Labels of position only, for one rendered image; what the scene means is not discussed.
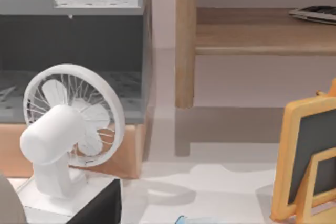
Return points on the pale wooden drawer front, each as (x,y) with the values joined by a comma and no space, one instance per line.
(131,150)

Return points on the grey pierced drawer inside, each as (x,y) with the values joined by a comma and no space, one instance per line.
(78,43)

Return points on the wooden open shelf unit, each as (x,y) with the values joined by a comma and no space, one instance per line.
(186,51)

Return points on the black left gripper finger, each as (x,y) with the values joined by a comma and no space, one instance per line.
(105,205)

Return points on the white desk fan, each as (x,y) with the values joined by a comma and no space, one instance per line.
(52,134)

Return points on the wooden framed blackboard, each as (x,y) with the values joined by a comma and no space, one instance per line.
(291,142)

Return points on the grey and black keyboard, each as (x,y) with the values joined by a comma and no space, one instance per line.
(315,14)

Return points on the light blue bottle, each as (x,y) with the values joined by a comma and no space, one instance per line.
(194,221)

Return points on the pale grey rounded box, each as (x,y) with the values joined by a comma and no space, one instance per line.
(9,203)

